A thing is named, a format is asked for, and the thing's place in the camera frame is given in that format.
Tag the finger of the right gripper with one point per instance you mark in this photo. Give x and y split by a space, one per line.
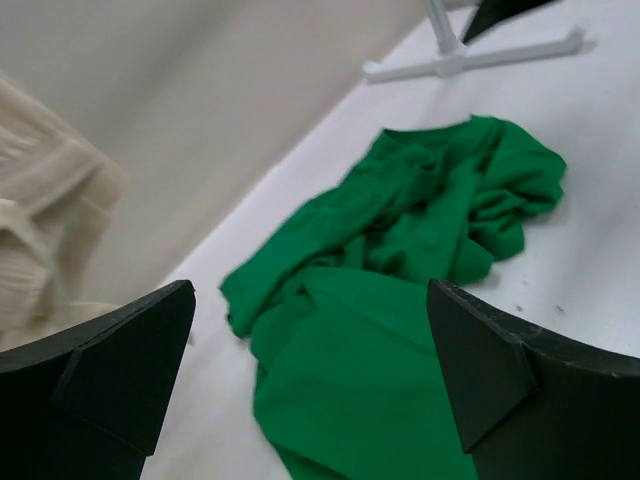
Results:
493 12

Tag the green t shirt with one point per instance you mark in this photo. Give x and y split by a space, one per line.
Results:
348 384

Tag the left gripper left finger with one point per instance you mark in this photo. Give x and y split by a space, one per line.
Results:
89 402

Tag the metal clothes rack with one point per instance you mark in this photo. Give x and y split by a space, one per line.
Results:
454 57

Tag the beige ribbed garment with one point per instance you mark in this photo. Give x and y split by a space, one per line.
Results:
57 193

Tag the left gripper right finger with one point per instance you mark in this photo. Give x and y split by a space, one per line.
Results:
529 403

